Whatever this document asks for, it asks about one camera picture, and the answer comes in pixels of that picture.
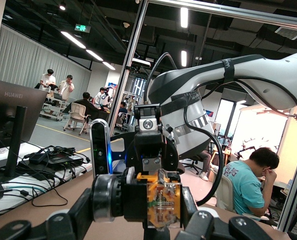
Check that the distant person white shirt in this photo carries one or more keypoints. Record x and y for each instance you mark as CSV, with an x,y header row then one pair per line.
x,y
98,96

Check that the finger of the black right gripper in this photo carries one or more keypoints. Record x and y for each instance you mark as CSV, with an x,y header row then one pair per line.
x,y
148,123
148,145

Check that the round ceiling spotlight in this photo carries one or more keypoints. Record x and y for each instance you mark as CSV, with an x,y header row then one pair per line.
x,y
62,7

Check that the person in teal shirt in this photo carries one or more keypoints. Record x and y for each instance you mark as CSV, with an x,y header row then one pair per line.
x,y
246,187

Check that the green exit sign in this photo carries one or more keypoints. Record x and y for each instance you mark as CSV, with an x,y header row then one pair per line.
x,y
82,28

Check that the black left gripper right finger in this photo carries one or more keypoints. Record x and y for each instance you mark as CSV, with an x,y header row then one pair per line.
x,y
203,225

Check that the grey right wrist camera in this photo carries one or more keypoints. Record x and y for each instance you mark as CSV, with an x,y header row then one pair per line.
x,y
99,150

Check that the white bar camera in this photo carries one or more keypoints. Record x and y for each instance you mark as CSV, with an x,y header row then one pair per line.
x,y
141,62

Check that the standing person beige shirt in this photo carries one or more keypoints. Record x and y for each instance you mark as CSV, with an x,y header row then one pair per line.
x,y
66,87

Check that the dark Huawei monitor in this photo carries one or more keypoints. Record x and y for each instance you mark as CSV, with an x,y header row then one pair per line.
x,y
3,112

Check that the aluminium frame beam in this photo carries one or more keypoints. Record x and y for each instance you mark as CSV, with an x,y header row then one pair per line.
x,y
238,12

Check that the black power adapter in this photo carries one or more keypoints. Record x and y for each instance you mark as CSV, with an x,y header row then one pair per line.
x,y
38,157

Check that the seated person dark clothes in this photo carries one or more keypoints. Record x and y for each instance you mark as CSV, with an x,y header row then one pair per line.
x,y
86,105

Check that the ceiling air vent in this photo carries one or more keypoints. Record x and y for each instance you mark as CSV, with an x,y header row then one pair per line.
x,y
289,33

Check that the white mesh office chair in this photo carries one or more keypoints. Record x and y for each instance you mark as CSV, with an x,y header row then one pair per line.
x,y
77,111

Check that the white plastic chair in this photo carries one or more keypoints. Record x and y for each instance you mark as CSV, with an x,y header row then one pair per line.
x,y
224,190

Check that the black office chair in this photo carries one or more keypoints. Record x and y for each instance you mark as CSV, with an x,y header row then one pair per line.
x,y
193,160

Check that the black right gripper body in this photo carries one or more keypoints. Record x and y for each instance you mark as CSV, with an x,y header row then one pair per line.
x,y
172,157

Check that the standing person white shirt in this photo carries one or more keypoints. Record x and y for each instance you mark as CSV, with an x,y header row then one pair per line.
x,y
48,80

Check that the orange push-button switch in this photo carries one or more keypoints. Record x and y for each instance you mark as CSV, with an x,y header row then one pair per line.
x,y
163,200

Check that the distant seated person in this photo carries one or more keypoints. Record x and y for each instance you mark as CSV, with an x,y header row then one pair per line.
x,y
123,110

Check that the aluminium frame post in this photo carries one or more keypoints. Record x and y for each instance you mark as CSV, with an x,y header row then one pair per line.
x,y
292,195
131,50

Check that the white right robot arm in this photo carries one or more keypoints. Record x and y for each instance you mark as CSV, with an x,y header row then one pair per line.
x,y
238,72

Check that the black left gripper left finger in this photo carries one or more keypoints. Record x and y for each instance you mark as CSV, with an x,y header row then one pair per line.
x,y
76,220

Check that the long ceiling light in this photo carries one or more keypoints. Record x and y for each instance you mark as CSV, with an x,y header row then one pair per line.
x,y
183,58
109,66
94,55
184,17
73,40

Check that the black docking box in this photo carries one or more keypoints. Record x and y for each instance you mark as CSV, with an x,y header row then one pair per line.
x,y
63,160

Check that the blue camera mount bracket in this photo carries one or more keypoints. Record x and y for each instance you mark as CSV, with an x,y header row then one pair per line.
x,y
118,156

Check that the grey curtain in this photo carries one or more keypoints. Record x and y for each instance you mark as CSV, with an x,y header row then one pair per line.
x,y
18,57

